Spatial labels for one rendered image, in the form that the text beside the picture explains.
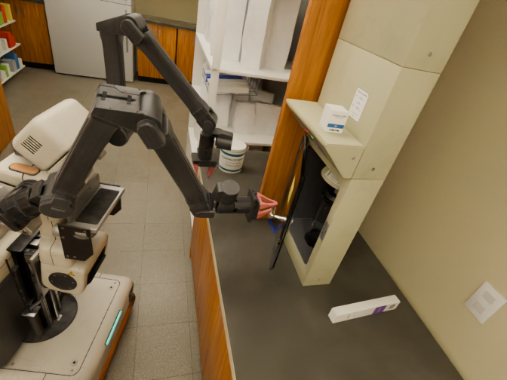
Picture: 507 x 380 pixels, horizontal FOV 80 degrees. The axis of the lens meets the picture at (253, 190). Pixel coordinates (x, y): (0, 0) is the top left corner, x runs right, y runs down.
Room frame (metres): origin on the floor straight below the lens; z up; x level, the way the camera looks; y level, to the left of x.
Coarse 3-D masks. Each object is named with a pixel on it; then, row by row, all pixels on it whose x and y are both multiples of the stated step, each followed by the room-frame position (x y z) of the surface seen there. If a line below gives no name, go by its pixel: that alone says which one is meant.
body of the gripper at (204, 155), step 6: (198, 150) 1.04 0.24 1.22; (204, 150) 1.03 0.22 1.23; (210, 150) 1.04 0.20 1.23; (192, 156) 1.04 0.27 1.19; (198, 156) 1.04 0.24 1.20; (204, 156) 1.03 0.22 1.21; (210, 156) 1.04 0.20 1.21; (216, 156) 1.08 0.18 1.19; (192, 162) 1.01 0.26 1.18; (198, 162) 1.02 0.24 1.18; (204, 162) 1.02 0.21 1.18; (210, 162) 1.03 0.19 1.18; (216, 162) 1.04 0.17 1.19
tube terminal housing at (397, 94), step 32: (352, 64) 0.93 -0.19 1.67; (384, 64) 0.80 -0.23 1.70; (320, 96) 1.04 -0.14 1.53; (352, 96) 0.87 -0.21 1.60; (384, 96) 0.76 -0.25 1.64; (416, 96) 0.77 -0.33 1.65; (352, 128) 0.82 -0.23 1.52; (384, 128) 0.76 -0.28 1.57; (384, 160) 0.77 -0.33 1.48; (352, 192) 0.75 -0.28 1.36; (352, 224) 0.77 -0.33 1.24; (320, 256) 0.75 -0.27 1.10
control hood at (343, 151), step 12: (300, 108) 0.93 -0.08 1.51; (312, 108) 0.96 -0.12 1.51; (300, 120) 0.90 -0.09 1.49; (312, 120) 0.85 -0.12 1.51; (312, 132) 0.79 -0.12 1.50; (324, 132) 0.78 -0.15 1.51; (348, 132) 0.82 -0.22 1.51; (324, 144) 0.71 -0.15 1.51; (336, 144) 0.72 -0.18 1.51; (348, 144) 0.74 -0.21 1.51; (360, 144) 0.76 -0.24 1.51; (336, 156) 0.72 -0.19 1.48; (348, 156) 0.73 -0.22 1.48; (360, 156) 0.74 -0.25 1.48; (336, 168) 0.74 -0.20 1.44; (348, 168) 0.74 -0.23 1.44
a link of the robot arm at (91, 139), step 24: (96, 96) 0.55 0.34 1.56; (120, 96) 0.56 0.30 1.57; (144, 96) 0.59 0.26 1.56; (96, 120) 0.52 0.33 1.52; (120, 120) 0.53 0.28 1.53; (72, 144) 0.56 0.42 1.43; (96, 144) 0.55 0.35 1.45; (72, 168) 0.55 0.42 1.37; (72, 192) 0.57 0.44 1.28; (48, 216) 0.55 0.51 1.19
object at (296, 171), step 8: (304, 136) 1.02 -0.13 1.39; (304, 144) 0.95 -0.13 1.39; (304, 152) 0.88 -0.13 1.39; (304, 160) 0.83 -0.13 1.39; (296, 168) 0.94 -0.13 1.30; (296, 176) 0.84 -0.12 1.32; (296, 184) 0.77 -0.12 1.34; (288, 192) 0.93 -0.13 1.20; (296, 192) 0.73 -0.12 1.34; (288, 208) 0.76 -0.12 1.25; (288, 216) 0.73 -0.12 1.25; (280, 224) 0.85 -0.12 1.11; (280, 232) 0.76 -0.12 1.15; (280, 240) 0.73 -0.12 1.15; (272, 248) 0.83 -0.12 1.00; (272, 256) 0.75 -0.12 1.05; (272, 264) 0.73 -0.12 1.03
